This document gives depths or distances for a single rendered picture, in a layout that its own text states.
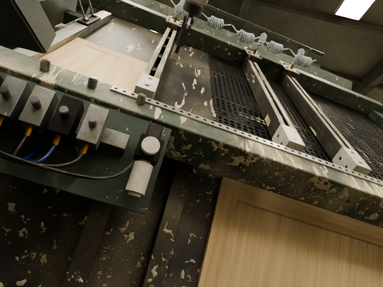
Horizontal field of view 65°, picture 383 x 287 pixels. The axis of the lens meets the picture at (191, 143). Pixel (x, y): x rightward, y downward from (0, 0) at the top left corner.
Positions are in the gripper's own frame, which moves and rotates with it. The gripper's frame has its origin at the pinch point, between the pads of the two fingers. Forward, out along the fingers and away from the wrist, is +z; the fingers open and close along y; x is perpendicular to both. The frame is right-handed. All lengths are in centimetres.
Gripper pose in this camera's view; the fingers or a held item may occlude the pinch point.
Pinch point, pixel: (175, 52)
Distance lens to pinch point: 130.0
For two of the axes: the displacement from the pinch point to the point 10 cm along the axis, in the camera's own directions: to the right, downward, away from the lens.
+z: -3.8, 7.9, 4.8
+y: -0.4, -5.4, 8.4
